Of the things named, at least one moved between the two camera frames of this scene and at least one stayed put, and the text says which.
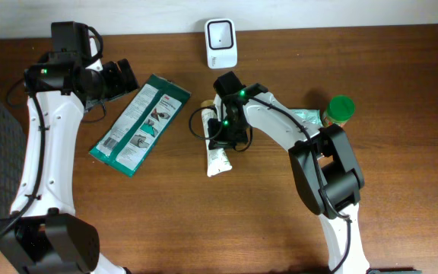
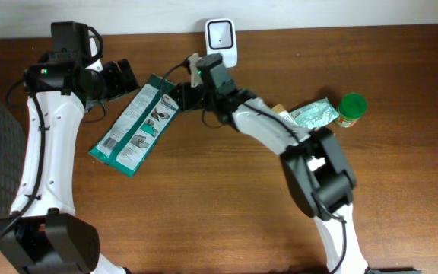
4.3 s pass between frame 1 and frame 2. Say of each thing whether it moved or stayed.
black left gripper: stayed
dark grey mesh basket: stayed
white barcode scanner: stayed
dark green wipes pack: stayed
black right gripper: moved
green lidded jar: moved
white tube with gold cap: moved
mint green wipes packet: moved
